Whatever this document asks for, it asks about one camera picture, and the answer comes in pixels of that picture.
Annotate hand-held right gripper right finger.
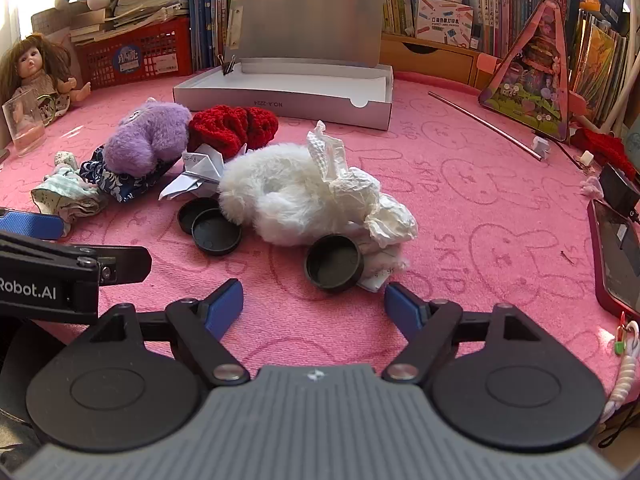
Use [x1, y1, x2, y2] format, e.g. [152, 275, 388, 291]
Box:
[382, 282, 539, 385]

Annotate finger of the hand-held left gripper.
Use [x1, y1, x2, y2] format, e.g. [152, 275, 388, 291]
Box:
[0, 207, 72, 241]
[0, 231, 153, 287]

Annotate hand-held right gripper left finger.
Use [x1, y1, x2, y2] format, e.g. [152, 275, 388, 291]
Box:
[89, 278, 251, 386]

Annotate green floral cloth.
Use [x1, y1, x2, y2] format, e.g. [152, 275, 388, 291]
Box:
[31, 151, 108, 223]

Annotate white paper scrap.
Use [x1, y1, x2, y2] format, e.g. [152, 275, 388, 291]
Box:
[357, 242, 409, 292]

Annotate black round lid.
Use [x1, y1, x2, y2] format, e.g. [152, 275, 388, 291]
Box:
[191, 208, 243, 256]
[305, 234, 365, 292]
[177, 197, 221, 235]

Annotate blue patterned cloth pouch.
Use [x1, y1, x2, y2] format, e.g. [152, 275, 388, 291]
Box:
[79, 145, 183, 204]

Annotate white plush toy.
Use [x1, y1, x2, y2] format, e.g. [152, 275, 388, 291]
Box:
[217, 142, 372, 247]

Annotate purple plush toy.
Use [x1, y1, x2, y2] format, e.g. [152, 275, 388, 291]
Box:
[103, 100, 193, 177]

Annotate textured white tissue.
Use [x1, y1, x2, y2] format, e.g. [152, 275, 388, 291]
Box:
[306, 120, 383, 221]

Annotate red knitted scrunchie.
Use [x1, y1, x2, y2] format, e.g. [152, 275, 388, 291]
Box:
[187, 105, 279, 161]

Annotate silver cardboard box with lid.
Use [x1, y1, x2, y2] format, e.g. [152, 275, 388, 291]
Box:
[172, 0, 394, 131]

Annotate pink rabbit-print blanket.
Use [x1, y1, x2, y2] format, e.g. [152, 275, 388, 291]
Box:
[0, 67, 640, 413]

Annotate brown-haired doll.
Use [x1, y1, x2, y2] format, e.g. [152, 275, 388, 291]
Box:
[0, 33, 92, 126]

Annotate thin metal rod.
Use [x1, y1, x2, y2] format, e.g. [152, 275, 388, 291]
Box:
[428, 91, 543, 161]

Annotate red plastic basket with label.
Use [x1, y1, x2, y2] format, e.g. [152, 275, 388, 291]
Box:
[75, 16, 193, 92]

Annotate phone in red case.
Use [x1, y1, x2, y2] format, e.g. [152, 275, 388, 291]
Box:
[587, 199, 640, 322]

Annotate black power adapter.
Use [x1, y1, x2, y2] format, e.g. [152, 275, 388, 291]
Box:
[598, 163, 640, 223]

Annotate wooden drawer unit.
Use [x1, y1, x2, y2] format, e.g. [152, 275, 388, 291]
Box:
[380, 32, 483, 86]

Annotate red knitted cloth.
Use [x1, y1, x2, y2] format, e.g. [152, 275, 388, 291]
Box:
[570, 127, 638, 181]

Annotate pink triangular house toy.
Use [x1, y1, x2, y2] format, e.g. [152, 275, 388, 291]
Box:
[477, 0, 581, 143]

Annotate row of thin upright books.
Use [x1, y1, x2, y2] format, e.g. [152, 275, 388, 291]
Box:
[189, 0, 251, 71]

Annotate white label printer box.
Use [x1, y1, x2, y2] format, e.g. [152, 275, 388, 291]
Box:
[414, 0, 474, 51]

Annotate white plastic pipes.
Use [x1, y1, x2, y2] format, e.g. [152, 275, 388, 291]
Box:
[600, 35, 640, 131]

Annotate row of shelf books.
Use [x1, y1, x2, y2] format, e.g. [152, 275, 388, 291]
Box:
[380, 0, 556, 58]

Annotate colourful picture books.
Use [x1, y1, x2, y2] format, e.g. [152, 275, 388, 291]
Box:
[570, 7, 631, 126]

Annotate white braided cord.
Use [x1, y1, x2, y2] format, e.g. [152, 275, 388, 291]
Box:
[600, 320, 640, 423]

